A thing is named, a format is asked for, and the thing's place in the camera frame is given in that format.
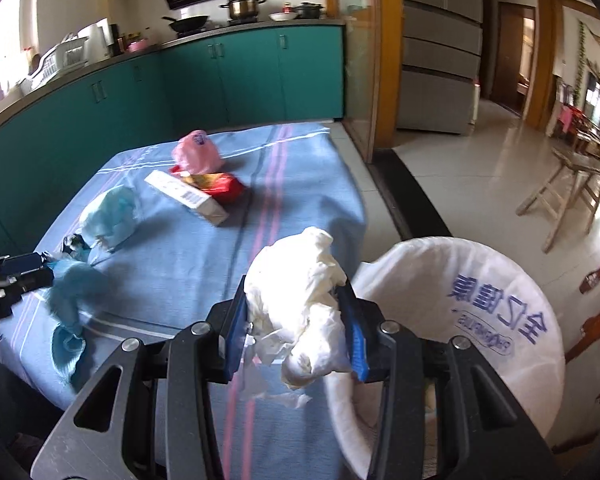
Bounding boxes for blue striped tablecloth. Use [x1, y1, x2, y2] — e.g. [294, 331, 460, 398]
[0, 121, 368, 480]

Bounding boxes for red snack packet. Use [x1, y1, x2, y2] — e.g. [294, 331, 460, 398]
[169, 165, 247, 205]

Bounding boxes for black wok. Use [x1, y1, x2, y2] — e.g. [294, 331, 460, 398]
[161, 14, 211, 34]

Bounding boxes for black gas stove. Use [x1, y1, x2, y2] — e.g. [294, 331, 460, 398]
[172, 17, 261, 37]

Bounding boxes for steel stock pot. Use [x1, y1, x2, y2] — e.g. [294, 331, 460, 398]
[219, 0, 267, 22]

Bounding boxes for small pink plastic bag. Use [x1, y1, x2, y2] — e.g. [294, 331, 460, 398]
[172, 130, 222, 175]

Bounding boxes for white barcode box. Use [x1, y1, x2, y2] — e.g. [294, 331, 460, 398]
[144, 170, 230, 227]

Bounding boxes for white dish rack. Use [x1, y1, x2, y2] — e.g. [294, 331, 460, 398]
[27, 37, 93, 83]

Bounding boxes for wooden bench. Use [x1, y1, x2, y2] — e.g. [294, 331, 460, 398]
[516, 149, 600, 253]

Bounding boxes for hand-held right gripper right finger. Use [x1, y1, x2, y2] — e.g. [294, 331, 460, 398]
[337, 282, 576, 480]

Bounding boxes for wood framed glass partition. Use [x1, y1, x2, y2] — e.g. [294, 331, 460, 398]
[322, 0, 403, 163]

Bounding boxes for light blue plastic bag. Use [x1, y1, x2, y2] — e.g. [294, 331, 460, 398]
[80, 186, 143, 253]

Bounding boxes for white bag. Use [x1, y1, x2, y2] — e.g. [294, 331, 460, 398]
[239, 226, 357, 411]

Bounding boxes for teal lower kitchen cabinets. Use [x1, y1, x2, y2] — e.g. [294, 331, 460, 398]
[0, 25, 345, 256]

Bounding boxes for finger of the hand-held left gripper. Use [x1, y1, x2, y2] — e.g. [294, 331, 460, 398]
[5, 270, 56, 295]
[5, 254, 48, 276]

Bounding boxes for trash bin with white bag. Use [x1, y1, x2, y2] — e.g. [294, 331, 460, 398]
[325, 236, 566, 480]

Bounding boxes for green leaf garland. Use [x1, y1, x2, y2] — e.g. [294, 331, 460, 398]
[575, 22, 589, 106]

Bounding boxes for blue cloth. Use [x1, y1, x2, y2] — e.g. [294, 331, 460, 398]
[45, 259, 110, 381]

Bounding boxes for grey refrigerator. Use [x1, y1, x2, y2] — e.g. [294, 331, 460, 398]
[396, 0, 483, 136]

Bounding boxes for brown wooden door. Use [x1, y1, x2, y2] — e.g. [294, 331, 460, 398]
[490, 1, 537, 116]

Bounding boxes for kitchen window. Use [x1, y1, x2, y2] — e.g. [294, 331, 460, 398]
[0, 0, 36, 111]

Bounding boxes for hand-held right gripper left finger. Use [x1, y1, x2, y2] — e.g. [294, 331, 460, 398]
[30, 275, 251, 480]

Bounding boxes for white kitchen appliance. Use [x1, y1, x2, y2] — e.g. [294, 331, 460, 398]
[77, 22, 112, 58]

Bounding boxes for wooden dining chairs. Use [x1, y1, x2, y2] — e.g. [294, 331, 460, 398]
[552, 77, 588, 136]

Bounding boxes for black cooking pot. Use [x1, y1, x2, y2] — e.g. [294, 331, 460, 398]
[292, 2, 326, 19]

